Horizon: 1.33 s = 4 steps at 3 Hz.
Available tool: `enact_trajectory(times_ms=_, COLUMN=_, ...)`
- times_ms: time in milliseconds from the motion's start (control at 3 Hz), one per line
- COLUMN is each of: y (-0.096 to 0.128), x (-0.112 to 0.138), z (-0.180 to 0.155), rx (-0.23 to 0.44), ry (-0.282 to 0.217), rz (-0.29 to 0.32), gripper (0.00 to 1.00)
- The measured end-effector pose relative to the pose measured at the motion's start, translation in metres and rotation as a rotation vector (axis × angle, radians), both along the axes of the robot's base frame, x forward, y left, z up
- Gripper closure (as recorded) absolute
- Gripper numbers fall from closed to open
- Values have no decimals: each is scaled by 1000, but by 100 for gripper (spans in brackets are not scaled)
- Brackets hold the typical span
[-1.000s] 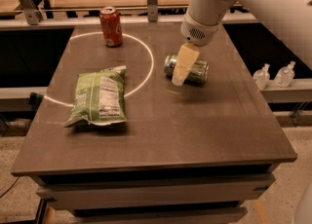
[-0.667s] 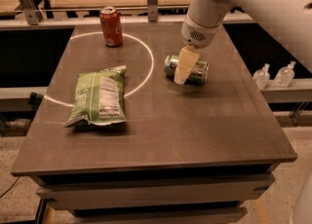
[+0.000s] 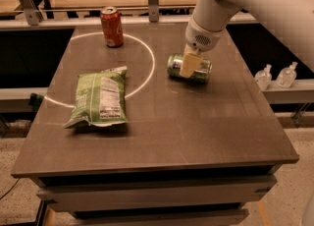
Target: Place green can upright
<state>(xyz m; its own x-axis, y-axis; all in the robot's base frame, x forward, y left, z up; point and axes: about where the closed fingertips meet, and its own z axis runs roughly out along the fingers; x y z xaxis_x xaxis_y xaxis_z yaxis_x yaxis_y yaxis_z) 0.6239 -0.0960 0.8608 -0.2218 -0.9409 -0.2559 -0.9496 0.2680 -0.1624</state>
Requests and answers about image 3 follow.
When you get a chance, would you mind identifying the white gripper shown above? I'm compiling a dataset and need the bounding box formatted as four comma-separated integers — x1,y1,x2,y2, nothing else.
180,16,226,78

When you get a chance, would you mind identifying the green bottle at table edge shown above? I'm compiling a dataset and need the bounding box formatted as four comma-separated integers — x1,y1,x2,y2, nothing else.
28,93,44,110

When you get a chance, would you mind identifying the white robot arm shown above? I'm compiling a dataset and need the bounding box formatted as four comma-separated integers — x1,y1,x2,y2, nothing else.
180,0,314,78

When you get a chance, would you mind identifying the clear sanitizer bottle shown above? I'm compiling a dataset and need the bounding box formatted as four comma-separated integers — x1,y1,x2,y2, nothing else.
276,62,297,88
254,64,272,90

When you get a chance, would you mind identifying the green soda can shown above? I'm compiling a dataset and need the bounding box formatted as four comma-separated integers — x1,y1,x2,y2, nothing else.
167,54,212,84

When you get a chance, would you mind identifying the left metal bracket post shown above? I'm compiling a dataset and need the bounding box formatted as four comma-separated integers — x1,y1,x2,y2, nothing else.
19,0,42,26

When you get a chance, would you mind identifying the black floor cable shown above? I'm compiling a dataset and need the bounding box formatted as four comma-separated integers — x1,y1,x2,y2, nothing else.
0,177,22,201

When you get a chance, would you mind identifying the red soda can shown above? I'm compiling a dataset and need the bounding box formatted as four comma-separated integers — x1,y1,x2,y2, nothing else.
100,7,124,47

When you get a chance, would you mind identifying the green chip bag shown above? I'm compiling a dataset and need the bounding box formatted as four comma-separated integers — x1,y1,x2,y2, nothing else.
65,66,128,128

